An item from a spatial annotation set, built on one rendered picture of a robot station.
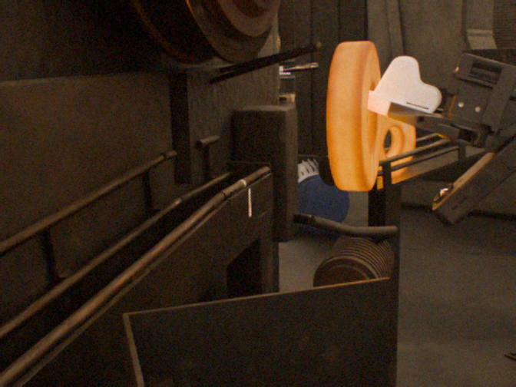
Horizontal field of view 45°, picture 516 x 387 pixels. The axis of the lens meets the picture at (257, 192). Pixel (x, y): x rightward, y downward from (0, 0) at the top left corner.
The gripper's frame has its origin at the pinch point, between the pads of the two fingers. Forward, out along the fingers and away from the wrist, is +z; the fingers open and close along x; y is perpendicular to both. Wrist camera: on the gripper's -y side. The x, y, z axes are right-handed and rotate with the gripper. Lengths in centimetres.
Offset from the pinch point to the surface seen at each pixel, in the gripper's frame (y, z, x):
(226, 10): 4.8, 19.5, -7.3
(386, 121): -10, 3, -63
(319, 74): -39, 98, -428
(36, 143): -11.1, 26.7, 15.3
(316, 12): 6, 114, -428
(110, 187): -17.0, 23.6, 4.9
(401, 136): -13, -1, -68
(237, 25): 3.3, 19.1, -11.2
